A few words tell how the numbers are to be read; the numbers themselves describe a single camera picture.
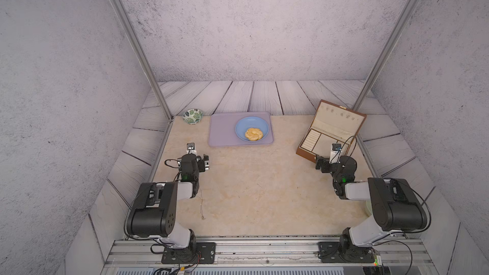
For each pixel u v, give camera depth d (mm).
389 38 873
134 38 863
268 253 741
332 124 1033
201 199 873
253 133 1078
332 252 721
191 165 728
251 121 1183
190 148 808
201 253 726
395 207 456
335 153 804
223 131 1145
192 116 1190
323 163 848
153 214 447
